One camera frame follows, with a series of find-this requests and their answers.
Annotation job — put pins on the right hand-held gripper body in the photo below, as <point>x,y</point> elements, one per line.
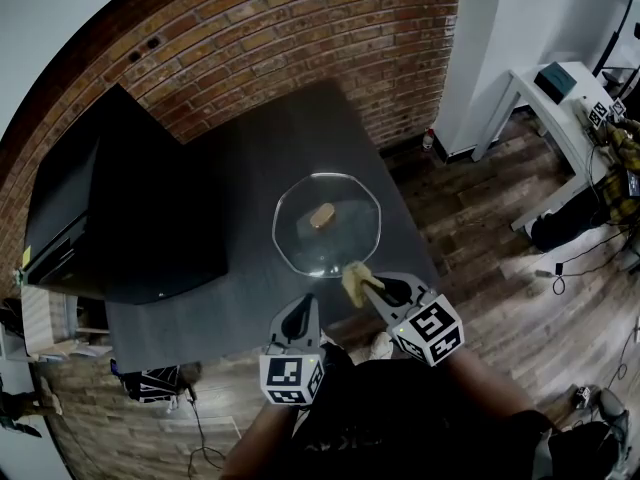
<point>430,330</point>

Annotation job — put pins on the person's black shirt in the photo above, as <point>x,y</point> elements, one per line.
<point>400,418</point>

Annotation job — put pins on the black lamp stand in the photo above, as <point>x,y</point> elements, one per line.
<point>617,28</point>

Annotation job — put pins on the yellow plaid cloth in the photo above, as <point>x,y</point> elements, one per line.
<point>622,168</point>

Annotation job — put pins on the white desk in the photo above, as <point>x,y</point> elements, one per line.
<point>550,118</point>

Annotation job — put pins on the person's left forearm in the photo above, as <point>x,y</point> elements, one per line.
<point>260,443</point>

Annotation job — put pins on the dark teal box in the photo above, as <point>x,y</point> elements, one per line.
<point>554,82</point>

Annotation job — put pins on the spare gripper with printed cube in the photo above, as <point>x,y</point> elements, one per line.
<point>602,112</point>

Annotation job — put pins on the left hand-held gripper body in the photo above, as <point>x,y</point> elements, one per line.
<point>287,375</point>

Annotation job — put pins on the person's right forearm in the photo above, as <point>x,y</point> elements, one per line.
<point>487,383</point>

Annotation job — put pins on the large black box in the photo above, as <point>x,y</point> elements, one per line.
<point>140,208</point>

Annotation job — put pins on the small printed cube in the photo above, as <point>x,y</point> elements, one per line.
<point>583,394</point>

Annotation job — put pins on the glass pot lid wooden knob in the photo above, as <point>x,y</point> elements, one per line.
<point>345,203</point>

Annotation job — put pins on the black patterned bag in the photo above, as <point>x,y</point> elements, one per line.
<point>152,383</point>

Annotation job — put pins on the person's white shoe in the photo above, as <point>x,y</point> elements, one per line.
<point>382,345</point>

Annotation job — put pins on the yellow scrub sponge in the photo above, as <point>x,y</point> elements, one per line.
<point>354,284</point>

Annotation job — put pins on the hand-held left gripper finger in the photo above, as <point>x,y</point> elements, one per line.
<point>314,320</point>
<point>277,322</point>

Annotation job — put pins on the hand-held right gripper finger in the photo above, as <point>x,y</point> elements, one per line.
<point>406,282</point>
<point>381,307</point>

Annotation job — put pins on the white shelf unit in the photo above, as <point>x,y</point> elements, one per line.
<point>45,323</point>

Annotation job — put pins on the red and white bottle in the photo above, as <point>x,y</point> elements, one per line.
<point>428,139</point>

